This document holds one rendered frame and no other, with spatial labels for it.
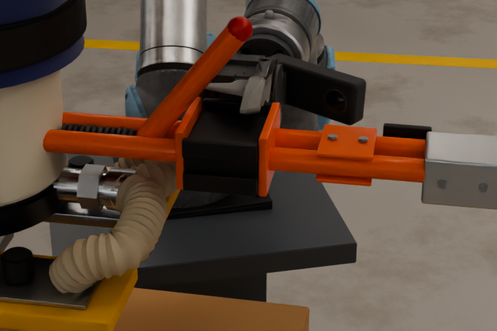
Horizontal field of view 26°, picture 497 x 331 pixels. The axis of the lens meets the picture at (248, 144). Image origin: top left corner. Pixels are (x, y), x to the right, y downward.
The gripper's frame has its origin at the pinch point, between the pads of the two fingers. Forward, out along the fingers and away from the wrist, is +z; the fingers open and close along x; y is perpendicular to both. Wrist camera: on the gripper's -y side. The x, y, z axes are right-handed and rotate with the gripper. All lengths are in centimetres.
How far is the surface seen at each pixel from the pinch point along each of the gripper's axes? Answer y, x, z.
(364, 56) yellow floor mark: 9, -125, -341
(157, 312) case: 13.9, -30.3, -14.1
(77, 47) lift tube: 16.4, 8.7, 0.1
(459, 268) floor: -30, -125, -180
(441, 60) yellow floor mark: -24, -125, -343
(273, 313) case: 0.2, -30.3, -16.1
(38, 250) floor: 93, -125, -169
